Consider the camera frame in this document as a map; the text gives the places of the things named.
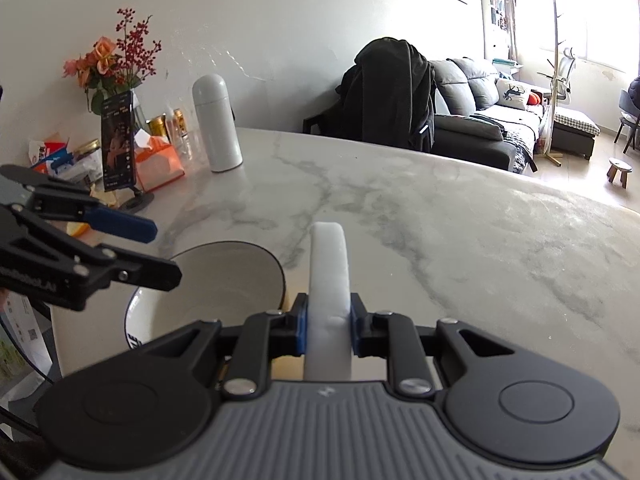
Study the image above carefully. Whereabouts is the orange tissue box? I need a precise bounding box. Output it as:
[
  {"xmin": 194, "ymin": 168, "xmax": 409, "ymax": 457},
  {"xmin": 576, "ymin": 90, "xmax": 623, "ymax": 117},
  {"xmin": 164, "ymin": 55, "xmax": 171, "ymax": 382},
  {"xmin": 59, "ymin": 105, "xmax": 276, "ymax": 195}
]
[{"xmin": 131, "ymin": 129, "xmax": 186, "ymax": 193}]

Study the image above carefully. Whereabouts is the white tall bookshelf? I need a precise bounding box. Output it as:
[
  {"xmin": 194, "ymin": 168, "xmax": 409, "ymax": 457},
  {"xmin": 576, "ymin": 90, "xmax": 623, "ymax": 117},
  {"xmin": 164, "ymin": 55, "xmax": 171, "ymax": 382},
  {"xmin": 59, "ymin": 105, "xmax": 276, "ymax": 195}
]
[{"xmin": 477, "ymin": 0, "xmax": 518, "ymax": 68}]

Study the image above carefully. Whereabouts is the small wooden stool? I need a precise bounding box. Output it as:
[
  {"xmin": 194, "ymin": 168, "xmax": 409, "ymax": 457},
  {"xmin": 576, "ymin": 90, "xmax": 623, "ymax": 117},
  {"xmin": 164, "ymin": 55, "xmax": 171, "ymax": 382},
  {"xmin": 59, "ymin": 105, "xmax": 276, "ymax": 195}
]
[{"xmin": 606, "ymin": 157, "xmax": 633, "ymax": 189}]

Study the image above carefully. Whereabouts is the clear spray bottle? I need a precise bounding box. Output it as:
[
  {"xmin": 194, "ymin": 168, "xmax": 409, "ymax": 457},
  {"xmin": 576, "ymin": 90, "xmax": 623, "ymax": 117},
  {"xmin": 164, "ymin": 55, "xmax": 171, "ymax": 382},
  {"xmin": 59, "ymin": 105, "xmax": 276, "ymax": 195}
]
[{"xmin": 164, "ymin": 107, "xmax": 183, "ymax": 146}]

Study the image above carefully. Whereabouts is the orange red flower bouquet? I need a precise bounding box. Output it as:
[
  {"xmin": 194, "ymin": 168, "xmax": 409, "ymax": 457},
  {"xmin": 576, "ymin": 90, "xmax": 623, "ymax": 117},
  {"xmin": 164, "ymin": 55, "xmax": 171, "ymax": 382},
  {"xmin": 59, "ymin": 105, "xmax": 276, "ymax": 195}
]
[{"xmin": 62, "ymin": 7, "xmax": 163, "ymax": 113}]

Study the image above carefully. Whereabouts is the person's left forearm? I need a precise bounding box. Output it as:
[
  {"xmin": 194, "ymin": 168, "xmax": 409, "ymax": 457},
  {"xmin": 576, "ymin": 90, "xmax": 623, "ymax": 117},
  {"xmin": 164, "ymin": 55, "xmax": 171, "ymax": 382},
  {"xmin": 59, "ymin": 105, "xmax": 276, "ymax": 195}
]
[{"xmin": 0, "ymin": 425, "xmax": 58, "ymax": 480}]

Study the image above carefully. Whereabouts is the clear drinking glass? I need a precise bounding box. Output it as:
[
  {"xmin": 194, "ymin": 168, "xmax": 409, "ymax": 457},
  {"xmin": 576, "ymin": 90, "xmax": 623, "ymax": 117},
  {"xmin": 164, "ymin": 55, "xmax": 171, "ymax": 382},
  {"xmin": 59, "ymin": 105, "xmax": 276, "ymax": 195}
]
[{"xmin": 177, "ymin": 127, "xmax": 203, "ymax": 161}]

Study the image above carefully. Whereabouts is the grey sofa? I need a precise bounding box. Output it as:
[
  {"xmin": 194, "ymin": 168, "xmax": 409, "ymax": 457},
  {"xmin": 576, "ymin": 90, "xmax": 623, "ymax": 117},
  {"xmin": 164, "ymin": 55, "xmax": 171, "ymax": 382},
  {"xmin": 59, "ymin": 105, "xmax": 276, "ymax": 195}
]
[{"xmin": 430, "ymin": 56, "xmax": 546, "ymax": 177}]

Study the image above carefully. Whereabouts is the white thermos bottle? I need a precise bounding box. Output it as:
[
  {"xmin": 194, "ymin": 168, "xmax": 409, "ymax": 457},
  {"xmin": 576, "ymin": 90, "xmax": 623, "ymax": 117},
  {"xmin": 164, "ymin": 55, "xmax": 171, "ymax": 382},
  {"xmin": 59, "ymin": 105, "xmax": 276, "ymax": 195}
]
[{"xmin": 192, "ymin": 73, "xmax": 244, "ymax": 173}]

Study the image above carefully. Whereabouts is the white sponge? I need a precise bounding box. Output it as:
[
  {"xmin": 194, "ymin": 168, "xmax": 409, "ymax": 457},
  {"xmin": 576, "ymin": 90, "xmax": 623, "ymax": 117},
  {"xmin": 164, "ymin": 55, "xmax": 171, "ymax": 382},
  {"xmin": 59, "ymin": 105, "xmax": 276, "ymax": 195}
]
[{"xmin": 302, "ymin": 221, "xmax": 353, "ymax": 382}]

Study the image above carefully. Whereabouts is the deer print cushion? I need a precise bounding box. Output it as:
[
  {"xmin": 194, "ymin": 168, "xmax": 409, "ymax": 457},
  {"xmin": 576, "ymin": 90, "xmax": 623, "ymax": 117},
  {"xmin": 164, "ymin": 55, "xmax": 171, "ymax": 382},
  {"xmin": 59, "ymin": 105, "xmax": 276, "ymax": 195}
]
[{"xmin": 495, "ymin": 77, "xmax": 531, "ymax": 112}]

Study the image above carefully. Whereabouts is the red white snack carton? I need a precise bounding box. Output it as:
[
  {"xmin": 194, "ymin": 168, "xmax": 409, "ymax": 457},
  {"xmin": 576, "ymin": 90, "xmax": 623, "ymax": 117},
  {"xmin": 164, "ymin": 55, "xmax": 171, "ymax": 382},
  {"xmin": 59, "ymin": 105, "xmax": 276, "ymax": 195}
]
[{"xmin": 27, "ymin": 135, "xmax": 76, "ymax": 171}]

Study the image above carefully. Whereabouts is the yellow duck bowl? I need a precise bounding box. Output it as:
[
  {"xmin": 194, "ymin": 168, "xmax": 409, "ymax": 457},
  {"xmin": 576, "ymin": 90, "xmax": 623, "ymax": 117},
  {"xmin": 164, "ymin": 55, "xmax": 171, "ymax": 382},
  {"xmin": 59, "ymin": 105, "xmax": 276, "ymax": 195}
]
[{"xmin": 123, "ymin": 241, "xmax": 288, "ymax": 361}]

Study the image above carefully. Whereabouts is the black smartphone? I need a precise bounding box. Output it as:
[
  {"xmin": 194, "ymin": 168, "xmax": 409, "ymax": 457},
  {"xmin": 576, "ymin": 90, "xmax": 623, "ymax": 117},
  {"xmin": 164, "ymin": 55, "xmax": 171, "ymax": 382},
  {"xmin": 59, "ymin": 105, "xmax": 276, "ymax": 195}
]
[{"xmin": 100, "ymin": 91, "xmax": 140, "ymax": 192}]

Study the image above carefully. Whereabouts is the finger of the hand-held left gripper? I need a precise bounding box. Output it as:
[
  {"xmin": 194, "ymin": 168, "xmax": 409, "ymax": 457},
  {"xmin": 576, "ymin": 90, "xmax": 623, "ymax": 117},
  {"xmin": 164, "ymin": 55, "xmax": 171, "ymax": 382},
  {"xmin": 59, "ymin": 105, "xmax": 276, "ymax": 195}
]
[
  {"xmin": 22, "ymin": 178, "xmax": 157, "ymax": 245},
  {"xmin": 7, "ymin": 206, "xmax": 184, "ymax": 292}
]

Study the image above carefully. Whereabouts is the checked ottoman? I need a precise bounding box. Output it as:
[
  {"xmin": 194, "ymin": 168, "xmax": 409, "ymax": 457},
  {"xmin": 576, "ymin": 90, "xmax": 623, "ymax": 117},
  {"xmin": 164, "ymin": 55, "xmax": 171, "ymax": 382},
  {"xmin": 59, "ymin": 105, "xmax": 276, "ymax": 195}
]
[{"xmin": 549, "ymin": 105, "xmax": 600, "ymax": 161}]

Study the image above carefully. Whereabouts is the wooden coat rack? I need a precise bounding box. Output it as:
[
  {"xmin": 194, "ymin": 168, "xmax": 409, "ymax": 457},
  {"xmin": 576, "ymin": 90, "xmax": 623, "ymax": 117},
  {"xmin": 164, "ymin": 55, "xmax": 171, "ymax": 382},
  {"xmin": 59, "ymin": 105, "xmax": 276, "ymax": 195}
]
[{"xmin": 530, "ymin": 0, "xmax": 568, "ymax": 167}]

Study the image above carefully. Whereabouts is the white office chair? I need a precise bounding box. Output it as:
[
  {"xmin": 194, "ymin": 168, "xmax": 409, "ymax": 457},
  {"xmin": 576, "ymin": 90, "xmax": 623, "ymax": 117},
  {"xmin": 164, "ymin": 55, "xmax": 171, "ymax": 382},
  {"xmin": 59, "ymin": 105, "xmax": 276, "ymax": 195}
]
[{"xmin": 555, "ymin": 46, "xmax": 578, "ymax": 106}]

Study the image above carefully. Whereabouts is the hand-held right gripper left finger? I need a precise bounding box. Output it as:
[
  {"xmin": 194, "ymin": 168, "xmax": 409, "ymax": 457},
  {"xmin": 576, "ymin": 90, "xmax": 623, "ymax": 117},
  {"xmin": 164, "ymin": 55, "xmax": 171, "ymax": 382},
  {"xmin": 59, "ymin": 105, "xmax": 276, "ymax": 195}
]
[{"xmin": 102, "ymin": 292, "xmax": 308, "ymax": 401}]

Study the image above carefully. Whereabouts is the black jacket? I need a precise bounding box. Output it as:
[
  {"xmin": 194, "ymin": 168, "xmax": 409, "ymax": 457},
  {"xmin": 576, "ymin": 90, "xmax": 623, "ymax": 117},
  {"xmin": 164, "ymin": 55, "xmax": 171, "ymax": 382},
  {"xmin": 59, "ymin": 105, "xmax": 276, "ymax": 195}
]
[{"xmin": 304, "ymin": 37, "xmax": 437, "ymax": 153}]

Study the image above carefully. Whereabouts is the blue white packet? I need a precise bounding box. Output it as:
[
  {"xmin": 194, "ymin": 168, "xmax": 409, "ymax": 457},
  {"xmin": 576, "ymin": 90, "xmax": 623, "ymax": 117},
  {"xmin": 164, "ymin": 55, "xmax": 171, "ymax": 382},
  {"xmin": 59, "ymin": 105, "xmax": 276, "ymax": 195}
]
[{"xmin": 50, "ymin": 152, "xmax": 103, "ymax": 186}]

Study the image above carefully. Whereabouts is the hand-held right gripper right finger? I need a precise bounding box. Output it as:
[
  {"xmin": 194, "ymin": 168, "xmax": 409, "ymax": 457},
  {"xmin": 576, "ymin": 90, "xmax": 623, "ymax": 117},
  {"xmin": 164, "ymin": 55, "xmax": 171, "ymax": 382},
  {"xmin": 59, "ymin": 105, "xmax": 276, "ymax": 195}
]
[{"xmin": 349, "ymin": 292, "xmax": 516, "ymax": 398}]

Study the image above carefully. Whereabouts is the grey armchair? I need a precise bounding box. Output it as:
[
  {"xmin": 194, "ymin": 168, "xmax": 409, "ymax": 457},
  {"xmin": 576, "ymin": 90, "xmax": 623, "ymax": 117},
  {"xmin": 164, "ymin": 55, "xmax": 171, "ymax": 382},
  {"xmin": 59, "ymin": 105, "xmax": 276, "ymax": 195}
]
[{"xmin": 614, "ymin": 89, "xmax": 640, "ymax": 153}]

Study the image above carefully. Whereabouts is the white printed carton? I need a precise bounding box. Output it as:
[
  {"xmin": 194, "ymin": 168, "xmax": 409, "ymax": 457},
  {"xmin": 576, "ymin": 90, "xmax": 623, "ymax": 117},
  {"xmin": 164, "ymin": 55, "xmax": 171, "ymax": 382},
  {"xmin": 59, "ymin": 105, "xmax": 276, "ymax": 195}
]
[{"xmin": 0, "ymin": 290, "xmax": 56, "ymax": 401}]

